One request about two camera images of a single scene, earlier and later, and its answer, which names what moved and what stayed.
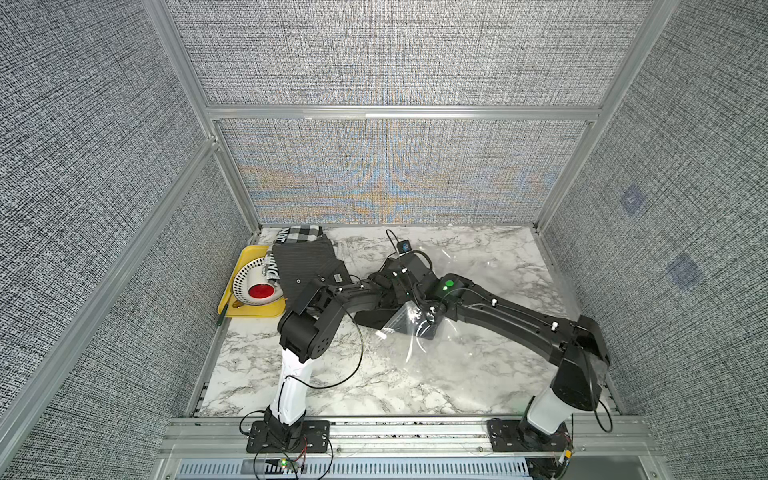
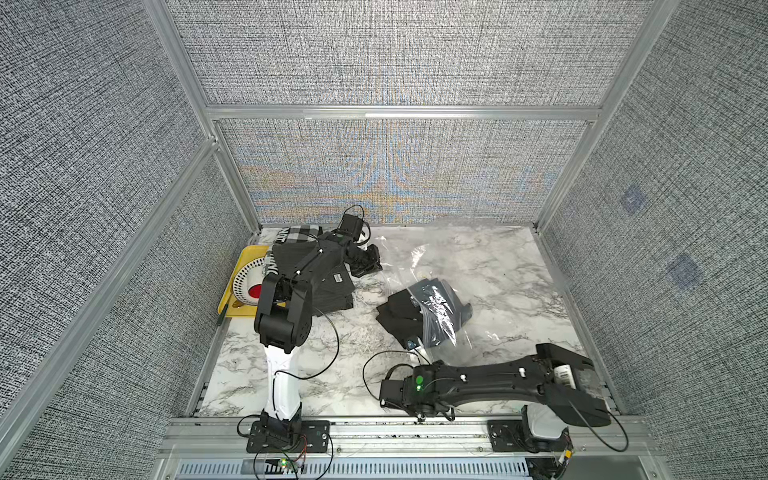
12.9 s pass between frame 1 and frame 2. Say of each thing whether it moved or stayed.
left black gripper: moved
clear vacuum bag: moved
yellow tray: stayed
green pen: stayed
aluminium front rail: stayed
